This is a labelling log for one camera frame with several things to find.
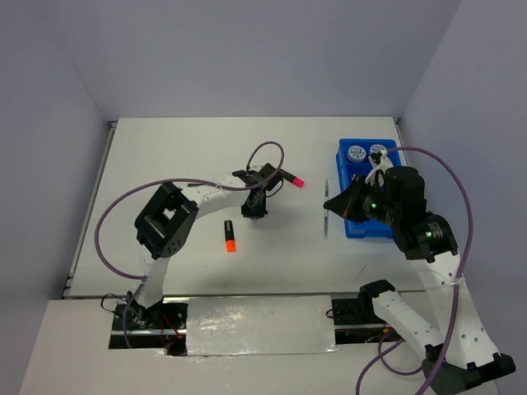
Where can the white foil covered panel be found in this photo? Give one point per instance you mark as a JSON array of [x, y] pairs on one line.
[[254, 326]]

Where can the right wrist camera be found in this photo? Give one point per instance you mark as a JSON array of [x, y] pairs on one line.
[[380, 163]]

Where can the slim silver pen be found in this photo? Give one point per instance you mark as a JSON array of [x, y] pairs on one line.
[[326, 212]]

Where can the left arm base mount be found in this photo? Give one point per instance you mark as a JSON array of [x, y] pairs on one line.
[[166, 332]]

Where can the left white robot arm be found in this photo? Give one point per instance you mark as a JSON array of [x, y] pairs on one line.
[[164, 224]]

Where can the pink cap black highlighter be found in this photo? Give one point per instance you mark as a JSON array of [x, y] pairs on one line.
[[291, 178]]

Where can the orange cap black highlighter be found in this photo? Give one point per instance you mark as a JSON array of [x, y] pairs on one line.
[[229, 236]]

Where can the aluminium table edge rail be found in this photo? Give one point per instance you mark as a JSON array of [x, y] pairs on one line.
[[87, 218]]

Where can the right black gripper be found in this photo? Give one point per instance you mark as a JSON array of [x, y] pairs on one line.
[[346, 203]]

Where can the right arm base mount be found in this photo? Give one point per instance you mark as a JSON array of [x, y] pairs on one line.
[[353, 325]]

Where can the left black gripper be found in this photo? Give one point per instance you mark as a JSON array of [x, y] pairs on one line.
[[257, 214]]

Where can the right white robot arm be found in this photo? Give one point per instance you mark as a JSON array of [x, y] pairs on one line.
[[456, 352]]

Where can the blue plastic compartment tray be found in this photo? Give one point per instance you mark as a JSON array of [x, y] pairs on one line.
[[353, 165]]

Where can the blue round tape tin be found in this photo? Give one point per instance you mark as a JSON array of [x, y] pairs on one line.
[[377, 150]]

